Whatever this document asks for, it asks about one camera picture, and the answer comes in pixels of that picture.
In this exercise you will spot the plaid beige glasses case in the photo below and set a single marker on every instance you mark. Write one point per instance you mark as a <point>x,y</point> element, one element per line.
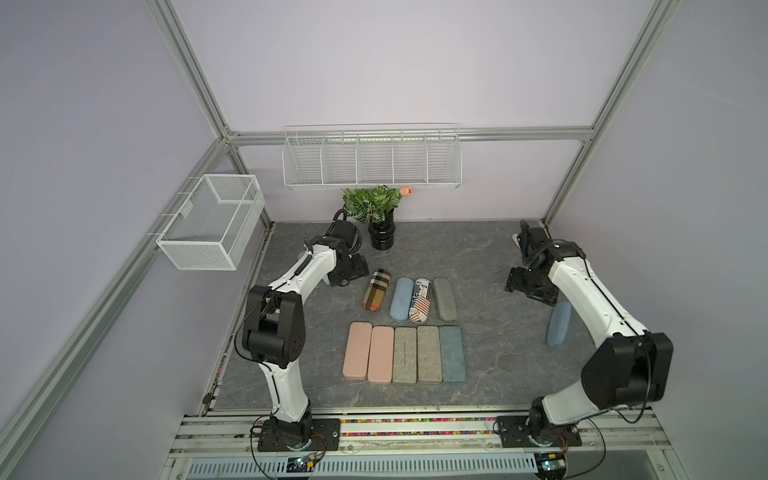
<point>376,290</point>

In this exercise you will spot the grey mint case red sunglasses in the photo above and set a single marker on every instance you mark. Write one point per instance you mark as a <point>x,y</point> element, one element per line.
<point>405,356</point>

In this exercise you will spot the mint case blue glasses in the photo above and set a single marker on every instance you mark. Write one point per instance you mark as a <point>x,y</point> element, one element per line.
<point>452,354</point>

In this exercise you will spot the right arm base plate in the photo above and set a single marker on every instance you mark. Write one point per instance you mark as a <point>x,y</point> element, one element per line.
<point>517,431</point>

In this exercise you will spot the long white wire shelf basket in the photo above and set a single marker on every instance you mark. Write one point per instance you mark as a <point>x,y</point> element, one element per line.
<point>368,155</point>

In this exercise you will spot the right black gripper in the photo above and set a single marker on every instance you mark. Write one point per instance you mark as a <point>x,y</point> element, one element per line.
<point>514,282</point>

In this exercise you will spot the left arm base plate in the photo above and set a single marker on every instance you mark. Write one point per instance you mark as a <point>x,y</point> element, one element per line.
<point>315,434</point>

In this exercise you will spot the pink case black sunglasses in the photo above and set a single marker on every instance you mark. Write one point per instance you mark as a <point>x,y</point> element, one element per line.
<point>381,354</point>

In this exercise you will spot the blue case orange lining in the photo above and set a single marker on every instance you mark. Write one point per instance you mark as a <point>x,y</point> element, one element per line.
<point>559,324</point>

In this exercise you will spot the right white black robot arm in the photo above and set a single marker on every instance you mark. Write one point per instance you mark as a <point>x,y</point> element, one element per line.
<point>630,365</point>

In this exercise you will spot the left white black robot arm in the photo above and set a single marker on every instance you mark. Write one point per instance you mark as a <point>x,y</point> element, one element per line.
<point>273,332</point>

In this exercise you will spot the white wire mesh side basket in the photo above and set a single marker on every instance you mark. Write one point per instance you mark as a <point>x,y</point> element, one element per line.
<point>213,226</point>

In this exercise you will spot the green plant in black vase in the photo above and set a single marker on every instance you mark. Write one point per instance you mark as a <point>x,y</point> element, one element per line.
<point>375,207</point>

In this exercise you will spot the white vented cable duct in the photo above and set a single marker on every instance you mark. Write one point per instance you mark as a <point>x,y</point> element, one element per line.
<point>338,466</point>

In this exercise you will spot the pink hard glasses case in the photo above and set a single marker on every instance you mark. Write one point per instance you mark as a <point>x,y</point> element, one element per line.
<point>356,360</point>

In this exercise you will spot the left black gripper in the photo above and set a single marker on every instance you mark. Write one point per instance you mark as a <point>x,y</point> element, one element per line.
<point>361,270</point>

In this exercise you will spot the grey fabric glasses case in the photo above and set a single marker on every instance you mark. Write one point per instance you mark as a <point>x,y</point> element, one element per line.
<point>445,300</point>

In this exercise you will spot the grey case mint lining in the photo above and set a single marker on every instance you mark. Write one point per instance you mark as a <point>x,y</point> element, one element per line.
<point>429,365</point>

